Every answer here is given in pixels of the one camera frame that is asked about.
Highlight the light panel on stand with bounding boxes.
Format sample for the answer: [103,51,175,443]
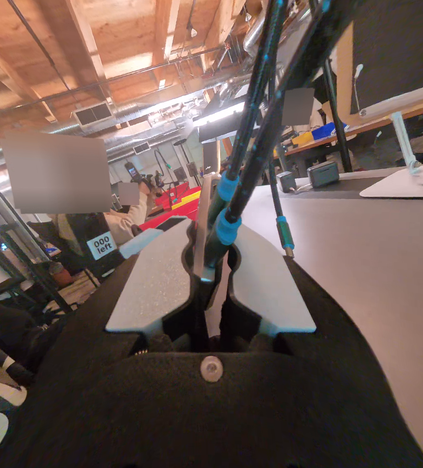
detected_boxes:
[193,99,250,144]

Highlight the grey power adapter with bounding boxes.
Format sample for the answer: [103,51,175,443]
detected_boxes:
[277,171,298,194]

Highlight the red plastic bin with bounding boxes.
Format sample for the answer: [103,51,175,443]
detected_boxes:
[138,209,199,232]
[156,185,202,205]

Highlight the another person's forearm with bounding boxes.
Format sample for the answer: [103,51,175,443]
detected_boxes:
[105,190,151,245]

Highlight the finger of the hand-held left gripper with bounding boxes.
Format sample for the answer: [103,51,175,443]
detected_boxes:
[118,217,191,259]

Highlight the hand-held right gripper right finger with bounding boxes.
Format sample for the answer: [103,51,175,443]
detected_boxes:
[228,223,317,336]

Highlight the small blue bin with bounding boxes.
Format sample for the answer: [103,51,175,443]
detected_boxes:
[312,122,338,140]

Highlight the white stand clear legs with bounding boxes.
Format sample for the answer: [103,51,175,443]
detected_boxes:
[352,64,423,200]

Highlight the wooden desk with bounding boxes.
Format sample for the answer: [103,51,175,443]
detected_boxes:
[274,106,423,172]

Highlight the braided HDMI cable green plugs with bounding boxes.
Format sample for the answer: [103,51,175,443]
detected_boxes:
[202,0,333,271]
[206,0,289,227]

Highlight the grey blue battery pack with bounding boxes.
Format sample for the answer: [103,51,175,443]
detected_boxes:
[307,162,340,188]

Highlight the silver HDMI splitter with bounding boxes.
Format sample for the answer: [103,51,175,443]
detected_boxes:
[193,174,223,284]

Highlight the yellow plastic bin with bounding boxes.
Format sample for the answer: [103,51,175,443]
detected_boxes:
[171,195,201,212]

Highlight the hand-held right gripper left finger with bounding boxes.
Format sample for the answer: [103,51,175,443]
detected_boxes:
[105,216,197,334]

